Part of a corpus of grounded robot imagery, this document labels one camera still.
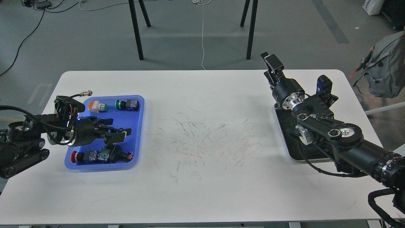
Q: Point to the black table leg right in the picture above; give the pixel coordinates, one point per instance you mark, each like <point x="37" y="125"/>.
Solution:
<point x="255" y="4"/>

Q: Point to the black power strip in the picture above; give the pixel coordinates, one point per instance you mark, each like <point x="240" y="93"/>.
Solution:
<point x="42" y="5"/>

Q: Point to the green push button switch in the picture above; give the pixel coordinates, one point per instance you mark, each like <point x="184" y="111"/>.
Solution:
<point x="129" y="105"/>

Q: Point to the white cardboard box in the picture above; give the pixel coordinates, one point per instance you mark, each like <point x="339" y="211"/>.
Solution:
<point x="373" y="7"/>

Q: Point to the black table leg left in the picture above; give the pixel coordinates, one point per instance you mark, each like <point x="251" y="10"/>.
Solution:
<point x="136" y="26"/>

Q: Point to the black switch with red wires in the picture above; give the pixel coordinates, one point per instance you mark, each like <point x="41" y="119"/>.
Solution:
<point x="113" y="154"/>

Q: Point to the orange push button switch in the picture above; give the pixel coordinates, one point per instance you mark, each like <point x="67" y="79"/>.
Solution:
<point x="96" y="107"/>

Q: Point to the silver metal tray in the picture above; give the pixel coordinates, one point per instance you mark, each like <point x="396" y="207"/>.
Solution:
<point x="287" y="124"/>

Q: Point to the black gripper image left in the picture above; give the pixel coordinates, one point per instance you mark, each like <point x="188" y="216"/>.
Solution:
<point x="87" y="131"/>

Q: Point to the grey backpack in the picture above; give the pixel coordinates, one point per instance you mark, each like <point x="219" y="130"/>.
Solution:
<point x="383" y="66"/>

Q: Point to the blue plastic tray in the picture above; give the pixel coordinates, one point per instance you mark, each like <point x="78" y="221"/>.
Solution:
<point x="121" y="119"/>

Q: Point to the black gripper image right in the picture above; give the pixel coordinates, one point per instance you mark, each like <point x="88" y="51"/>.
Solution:
<point x="288" y="93"/>

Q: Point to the red push button switch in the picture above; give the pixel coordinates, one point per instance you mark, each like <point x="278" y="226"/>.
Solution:
<point x="89" y="156"/>

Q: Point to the black table leg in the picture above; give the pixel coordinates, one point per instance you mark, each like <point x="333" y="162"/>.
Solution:
<point x="255" y="4"/>
<point x="136" y="26"/>

